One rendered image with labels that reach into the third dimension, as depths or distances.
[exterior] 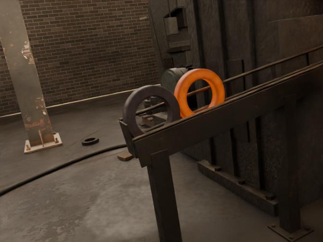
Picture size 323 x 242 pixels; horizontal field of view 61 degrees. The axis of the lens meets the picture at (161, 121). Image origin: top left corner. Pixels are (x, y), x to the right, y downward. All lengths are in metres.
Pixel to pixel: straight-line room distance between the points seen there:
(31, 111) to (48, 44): 3.73
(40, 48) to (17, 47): 3.58
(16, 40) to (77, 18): 3.84
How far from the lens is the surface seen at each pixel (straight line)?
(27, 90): 3.29
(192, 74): 0.90
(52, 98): 6.87
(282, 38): 1.25
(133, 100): 0.81
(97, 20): 7.10
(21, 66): 3.29
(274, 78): 1.20
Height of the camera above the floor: 0.82
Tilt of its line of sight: 14 degrees down
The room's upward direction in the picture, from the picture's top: 9 degrees counter-clockwise
